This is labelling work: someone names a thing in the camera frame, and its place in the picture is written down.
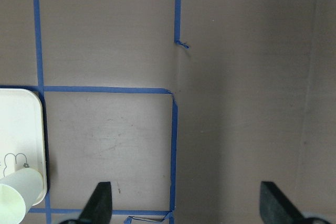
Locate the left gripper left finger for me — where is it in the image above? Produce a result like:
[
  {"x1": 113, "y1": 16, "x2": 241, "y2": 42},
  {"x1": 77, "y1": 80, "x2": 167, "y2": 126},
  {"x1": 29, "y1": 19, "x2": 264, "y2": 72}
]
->
[{"x1": 59, "y1": 182, "x2": 112, "y2": 224}]

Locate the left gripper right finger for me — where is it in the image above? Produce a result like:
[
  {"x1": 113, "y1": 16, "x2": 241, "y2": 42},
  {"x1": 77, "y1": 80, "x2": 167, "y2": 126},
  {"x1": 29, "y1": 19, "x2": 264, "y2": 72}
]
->
[{"x1": 259, "y1": 181, "x2": 330, "y2": 224}]

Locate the cream white plastic cup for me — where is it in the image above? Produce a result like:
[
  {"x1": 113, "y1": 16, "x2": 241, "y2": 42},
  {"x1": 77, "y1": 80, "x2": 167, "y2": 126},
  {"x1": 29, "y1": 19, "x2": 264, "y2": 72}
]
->
[{"x1": 1, "y1": 168, "x2": 44, "y2": 224}]

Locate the cream plastic tray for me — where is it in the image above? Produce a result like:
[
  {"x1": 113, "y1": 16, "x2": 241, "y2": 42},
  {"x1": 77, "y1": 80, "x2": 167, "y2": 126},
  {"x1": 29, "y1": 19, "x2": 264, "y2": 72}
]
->
[{"x1": 0, "y1": 88, "x2": 48, "y2": 206}]

